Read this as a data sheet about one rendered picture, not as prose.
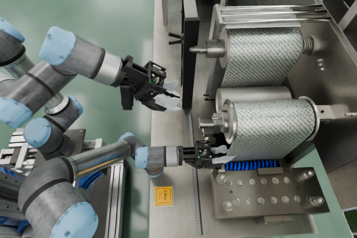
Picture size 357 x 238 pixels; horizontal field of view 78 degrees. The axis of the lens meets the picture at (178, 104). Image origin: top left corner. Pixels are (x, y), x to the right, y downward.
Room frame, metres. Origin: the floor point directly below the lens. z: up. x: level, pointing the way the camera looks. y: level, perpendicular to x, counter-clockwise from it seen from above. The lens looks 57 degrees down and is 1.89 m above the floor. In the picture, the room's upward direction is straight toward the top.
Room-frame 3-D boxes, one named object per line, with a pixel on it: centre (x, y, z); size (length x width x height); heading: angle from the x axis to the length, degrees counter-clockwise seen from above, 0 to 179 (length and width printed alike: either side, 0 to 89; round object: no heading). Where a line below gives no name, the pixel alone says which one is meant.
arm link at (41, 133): (0.42, 0.61, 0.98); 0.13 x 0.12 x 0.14; 150
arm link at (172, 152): (0.28, 0.02, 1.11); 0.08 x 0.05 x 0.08; 3
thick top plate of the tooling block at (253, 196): (0.17, -0.33, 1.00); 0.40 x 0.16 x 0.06; 93
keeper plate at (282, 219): (0.08, -0.35, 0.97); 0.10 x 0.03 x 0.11; 93
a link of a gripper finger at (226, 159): (0.27, -0.17, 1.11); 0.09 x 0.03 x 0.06; 91
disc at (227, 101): (0.34, -0.16, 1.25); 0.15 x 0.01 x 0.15; 3
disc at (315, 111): (0.35, -0.42, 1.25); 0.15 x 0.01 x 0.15; 3
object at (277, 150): (0.29, -0.30, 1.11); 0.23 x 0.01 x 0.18; 93
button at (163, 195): (0.17, 0.06, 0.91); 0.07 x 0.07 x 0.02; 3
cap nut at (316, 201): (0.13, -0.50, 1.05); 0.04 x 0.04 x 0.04
